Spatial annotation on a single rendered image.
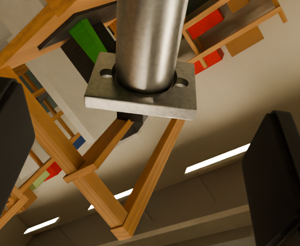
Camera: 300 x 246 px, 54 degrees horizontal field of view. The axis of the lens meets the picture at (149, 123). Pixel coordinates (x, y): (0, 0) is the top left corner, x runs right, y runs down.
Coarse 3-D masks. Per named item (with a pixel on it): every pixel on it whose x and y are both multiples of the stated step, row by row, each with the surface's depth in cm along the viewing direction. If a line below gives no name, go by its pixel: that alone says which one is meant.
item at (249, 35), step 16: (224, 0) 477; (240, 0) 480; (272, 0) 460; (208, 16) 506; (272, 16) 471; (112, 32) 620; (192, 32) 524; (240, 32) 492; (256, 32) 497; (192, 48) 534; (208, 48) 524; (240, 48) 514; (208, 64) 545
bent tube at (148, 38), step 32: (128, 0) 11; (160, 0) 11; (128, 32) 12; (160, 32) 12; (96, 64) 16; (128, 64) 13; (160, 64) 13; (192, 64) 17; (96, 96) 14; (128, 96) 14; (160, 96) 15; (192, 96) 15
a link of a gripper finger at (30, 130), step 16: (0, 80) 10; (16, 80) 10; (0, 96) 9; (16, 96) 10; (0, 112) 9; (16, 112) 10; (0, 128) 9; (16, 128) 10; (32, 128) 11; (0, 144) 9; (16, 144) 10; (32, 144) 12; (0, 160) 9; (16, 160) 10; (0, 176) 9; (16, 176) 10; (0, 192) 9; (0, 208) 10
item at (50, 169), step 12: (24, 72) 633; (36, 96) 584; (48, 96) 615; (48, 108) 660; (60, 120) 666; (72, 132) 679; (36, 156) 579; (48, 168) 550; (60, 168) 562; (36, 180) 511; (24, 192) 491; (12, 204) 465; (24, 204) 482
